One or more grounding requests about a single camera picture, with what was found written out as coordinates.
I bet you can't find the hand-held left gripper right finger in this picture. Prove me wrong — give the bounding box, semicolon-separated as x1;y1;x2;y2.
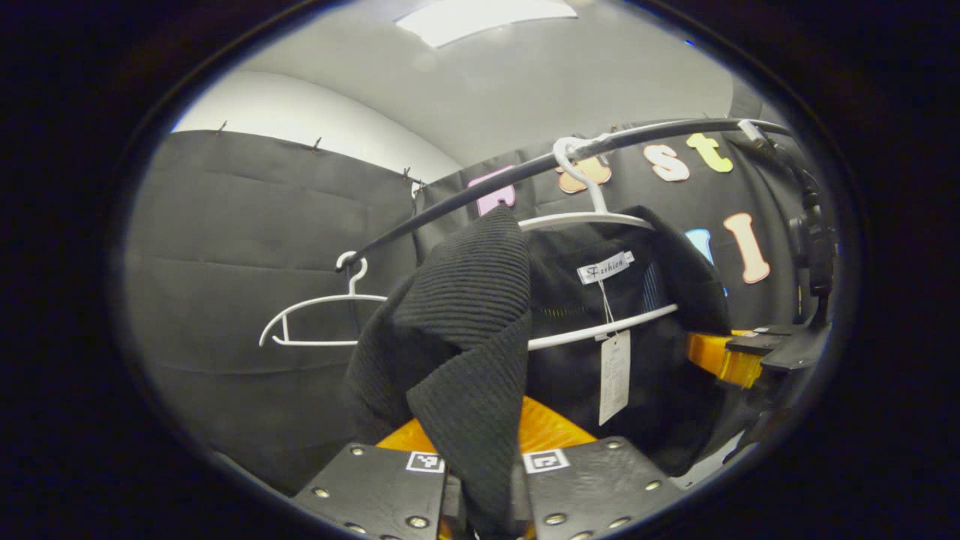
517;396;680;540

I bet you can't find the large ceiling light panel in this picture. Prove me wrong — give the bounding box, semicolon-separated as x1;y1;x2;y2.
395;0;578;48

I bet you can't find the black backdrop cloth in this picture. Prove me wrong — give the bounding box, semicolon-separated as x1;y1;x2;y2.
124;75;833;496

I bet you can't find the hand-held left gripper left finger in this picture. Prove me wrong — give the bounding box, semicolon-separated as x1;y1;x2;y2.
291;416;462;540

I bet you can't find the black knit jacket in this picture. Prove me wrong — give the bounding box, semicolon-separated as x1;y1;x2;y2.
341;204;740;537

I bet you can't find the black clothes rack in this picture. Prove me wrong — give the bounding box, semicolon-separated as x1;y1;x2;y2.
337;116;826;271

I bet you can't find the white hanger with notched bar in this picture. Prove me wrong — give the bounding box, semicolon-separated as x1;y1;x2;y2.
517;135;680;352

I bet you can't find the white plastic hanger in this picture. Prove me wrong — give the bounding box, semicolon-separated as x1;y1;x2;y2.
259;251;389;348

